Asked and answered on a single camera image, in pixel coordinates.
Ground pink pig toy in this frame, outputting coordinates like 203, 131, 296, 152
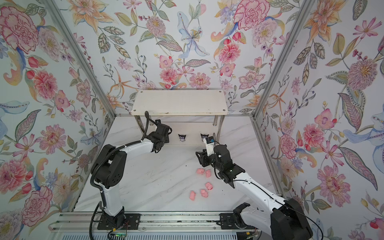
190, 191, 196, 201
200, 189, 209, 198
205, 170, 212, 178
196, 169, 205, 175
205, 183, 213, 191

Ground purple black kuromi toy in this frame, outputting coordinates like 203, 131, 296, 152
178, 134, 187, 143

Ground black kuromi toy figure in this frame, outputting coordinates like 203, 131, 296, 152
201, 134, 209, 141

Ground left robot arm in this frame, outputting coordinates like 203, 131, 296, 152
90, 119, 172, 228

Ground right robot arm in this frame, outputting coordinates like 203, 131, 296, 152
196, 144, 313, 240

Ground white two-tier shelf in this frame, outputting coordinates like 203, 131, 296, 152
132, 90, 228, 147

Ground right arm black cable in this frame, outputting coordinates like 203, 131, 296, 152
211, 133, 325, 240

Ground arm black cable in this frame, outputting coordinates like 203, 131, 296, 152
211, 133, 325, 240
88, 110, 157, 240

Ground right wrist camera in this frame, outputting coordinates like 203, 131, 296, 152
204, 136, 215, 157

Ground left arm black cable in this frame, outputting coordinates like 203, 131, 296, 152
88, 110, 157, 240

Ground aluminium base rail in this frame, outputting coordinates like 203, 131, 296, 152
49, 210, 307, 233

